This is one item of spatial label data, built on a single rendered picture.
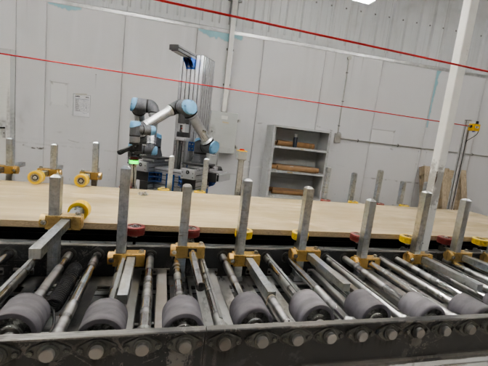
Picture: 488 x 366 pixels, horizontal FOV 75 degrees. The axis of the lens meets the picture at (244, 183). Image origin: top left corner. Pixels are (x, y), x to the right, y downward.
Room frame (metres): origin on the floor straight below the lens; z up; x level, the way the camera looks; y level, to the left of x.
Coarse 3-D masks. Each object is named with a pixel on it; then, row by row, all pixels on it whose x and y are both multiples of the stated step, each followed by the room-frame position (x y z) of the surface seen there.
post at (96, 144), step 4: (96, 144) 2.12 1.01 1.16; (96, 148) 2.12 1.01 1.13; (92, 152) 2.12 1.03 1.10; (96, 152) 2.13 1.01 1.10; (92, 156) 2.12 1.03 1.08; (96, 156) 2.13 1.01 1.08; (92, 160) 2.12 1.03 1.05; (96, 160) 2.13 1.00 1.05; (92, 164) 2.12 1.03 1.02; (96, 164) 2.13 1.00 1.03; (92, 168) 2.12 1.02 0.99; (96, 168) 2.13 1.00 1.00; (96, 172) 2.13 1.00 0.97; (92, 180) 2.12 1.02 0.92; (96, 180) 2.13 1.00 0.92; (92, 184) 2.12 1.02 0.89; (96, 184) 2.13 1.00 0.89
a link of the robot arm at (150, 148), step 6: (150, 102) 2.73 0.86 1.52; (150, 108) 2.72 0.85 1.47; (156, 108) 2.74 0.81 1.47; (150, 114) 2.72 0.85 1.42; (156, 126) 2.70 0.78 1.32; (156, 132) 2.69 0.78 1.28; (150, 138) 2.64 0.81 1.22; (150, 144) 2.62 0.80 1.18; (144, 150) 2.60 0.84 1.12; (150, 150) 2.61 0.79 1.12; (156, 150) 2.62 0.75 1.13
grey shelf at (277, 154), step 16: (272, 128) 4.75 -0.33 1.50; (288, 128) 4.71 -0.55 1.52; (272, 144) 4.67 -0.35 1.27; (320, 144) 5.17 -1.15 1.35; (272, 160) 5.12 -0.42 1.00; (288, 160) 5.17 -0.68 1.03; (304, 160) 5.22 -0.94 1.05; (320, 160) 5.07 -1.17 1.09; (272, 176) 5.13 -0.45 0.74; (288, 176) 5.18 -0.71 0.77; (304, 176) 5.23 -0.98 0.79; (320, 176) 4.99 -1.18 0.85; (320, 192) 4.83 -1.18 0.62
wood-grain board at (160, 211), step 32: (0, 192) 1.58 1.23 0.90; (32, 192) 1.65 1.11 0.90; (64, 192) 1.74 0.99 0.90; (96, 192) 1.83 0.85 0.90; (160, 192) 2.04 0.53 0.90; (192, 192) 2.17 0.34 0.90; (0, 224) 1.18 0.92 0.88; (32, 224) 1.21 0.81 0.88; (96, 224) 1.27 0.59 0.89; (160, 224) 1.35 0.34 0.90; (192, 224) 1.41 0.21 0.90; (224, 224) 1.47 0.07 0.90; (256, 224) 1.53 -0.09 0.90; (288, 224) 1.61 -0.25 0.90; (320, 224) 1.68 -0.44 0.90; (352, 224) 1.77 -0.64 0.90; (384, 224) 1.87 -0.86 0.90; (448, 224) 2.09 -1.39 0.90; (480, 224) 2.22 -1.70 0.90
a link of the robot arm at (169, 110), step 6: (174, 102) 2.64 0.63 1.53; (168, 108) 2.62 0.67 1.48; (174, 108) 2.63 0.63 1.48; (156, 114) 2.55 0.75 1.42; (162, 114) 2.57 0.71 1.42; (168, 114) 2.61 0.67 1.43; (174, 114) 2.65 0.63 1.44; (150, 120) 2.50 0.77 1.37; (156, 120) 2.53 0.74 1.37; (162, 120) 2.58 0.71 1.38
